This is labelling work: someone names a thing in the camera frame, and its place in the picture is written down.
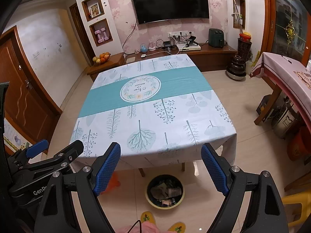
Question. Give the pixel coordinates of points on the tall dark vase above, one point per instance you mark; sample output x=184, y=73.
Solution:
x=244, y=51

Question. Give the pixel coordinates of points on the teal white leaf-print tablecloth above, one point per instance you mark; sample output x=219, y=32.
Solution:
x=170, y=85

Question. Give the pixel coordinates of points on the round yellow-rimmed trash bin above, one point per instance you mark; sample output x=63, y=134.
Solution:
x=165, y=205

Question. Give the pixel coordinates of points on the gold hanging ornament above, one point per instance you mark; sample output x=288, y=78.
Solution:
x=289, y=30

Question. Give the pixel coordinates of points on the person's pink trousers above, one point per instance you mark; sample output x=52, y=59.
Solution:
x=145, y=228

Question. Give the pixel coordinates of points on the pink dumbbells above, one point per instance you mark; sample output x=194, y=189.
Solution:
x=100, y=36

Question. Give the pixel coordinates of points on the pink tablecloth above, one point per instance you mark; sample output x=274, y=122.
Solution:
x=284, y=72

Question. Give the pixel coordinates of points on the black flat-screen television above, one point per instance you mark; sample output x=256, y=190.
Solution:
x=170, y=2

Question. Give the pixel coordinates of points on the children's drawing wall poster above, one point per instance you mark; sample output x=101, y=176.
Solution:
x=14, y=138

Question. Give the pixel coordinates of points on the brown wooden door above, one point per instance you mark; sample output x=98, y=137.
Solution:
x=24, y=89

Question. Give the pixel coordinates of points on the white photo frame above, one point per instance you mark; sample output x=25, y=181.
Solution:
x=94, y=9

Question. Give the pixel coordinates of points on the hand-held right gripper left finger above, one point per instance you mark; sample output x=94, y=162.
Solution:
x=107, y=167

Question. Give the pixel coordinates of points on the white plastic bucket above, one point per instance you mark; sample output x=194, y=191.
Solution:
x=249, y=68

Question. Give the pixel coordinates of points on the yellow plastic stool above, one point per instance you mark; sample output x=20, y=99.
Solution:
x=298, y=203

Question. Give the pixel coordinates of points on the orange plastic bucket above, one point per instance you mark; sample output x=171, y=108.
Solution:
x=298, y=145

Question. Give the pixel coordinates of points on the yellow slipper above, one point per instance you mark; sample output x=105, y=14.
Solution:
x=147, y=217
x=175, y=227

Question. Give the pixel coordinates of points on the dark blue cardboard box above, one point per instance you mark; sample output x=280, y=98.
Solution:
x=263, y=106

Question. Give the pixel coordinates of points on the blue snow globe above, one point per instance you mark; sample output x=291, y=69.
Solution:
x=143, y=48

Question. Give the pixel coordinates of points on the metal basin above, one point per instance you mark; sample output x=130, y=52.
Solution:
x=235, y=77

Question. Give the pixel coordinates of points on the metal pot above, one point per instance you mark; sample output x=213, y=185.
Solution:
x=284, y=121

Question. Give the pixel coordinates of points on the white set-top box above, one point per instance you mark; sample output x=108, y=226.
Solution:
x=192, y=48

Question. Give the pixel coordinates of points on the white wall socket panel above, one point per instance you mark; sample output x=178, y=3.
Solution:
x=179, y=33

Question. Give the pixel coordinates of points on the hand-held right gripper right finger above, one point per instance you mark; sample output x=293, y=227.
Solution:
x=215, y=167

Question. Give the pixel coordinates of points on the orange plastic piece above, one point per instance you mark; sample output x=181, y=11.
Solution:
x=114, y=183

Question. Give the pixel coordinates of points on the brown ceramic jar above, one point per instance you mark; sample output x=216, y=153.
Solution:
x=237, y=64

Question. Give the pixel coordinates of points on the white wall switch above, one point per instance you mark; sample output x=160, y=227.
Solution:
x=36, y=54

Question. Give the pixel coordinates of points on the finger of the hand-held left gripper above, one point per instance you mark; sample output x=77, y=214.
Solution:
x=70, y=150
x=36, y=148

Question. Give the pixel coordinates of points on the dark green air fryer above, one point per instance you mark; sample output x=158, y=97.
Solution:
x=216, y=37

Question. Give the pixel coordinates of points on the fruit bowl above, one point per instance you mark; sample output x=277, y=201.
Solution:
x=101, y=57

